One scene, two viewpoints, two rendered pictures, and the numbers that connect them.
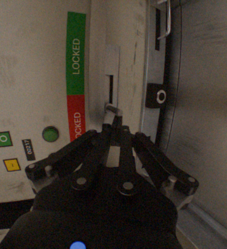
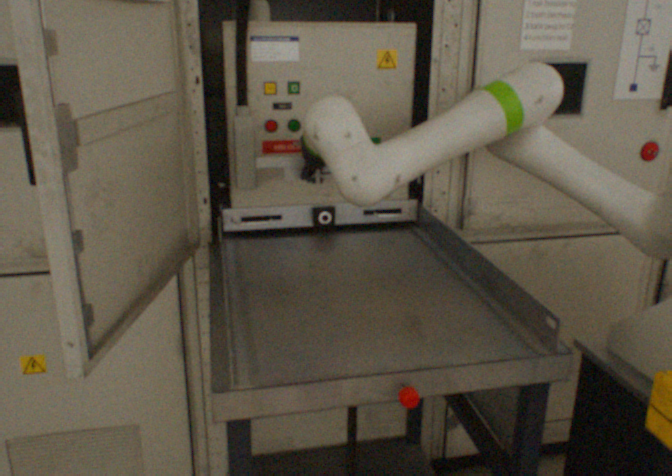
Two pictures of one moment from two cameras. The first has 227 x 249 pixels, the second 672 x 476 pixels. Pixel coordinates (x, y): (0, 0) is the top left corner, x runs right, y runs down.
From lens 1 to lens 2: 1.35 m
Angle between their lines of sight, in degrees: 30
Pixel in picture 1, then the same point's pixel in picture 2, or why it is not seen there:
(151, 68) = (346, 207)
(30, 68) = not seen: hidden behind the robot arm
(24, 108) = not seen: hidden behind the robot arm
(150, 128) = (290, 217)
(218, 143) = (306, 254)
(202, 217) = (229, 264)
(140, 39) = not seen: hidden behind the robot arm
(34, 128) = (299, 113)
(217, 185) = (272, 261)
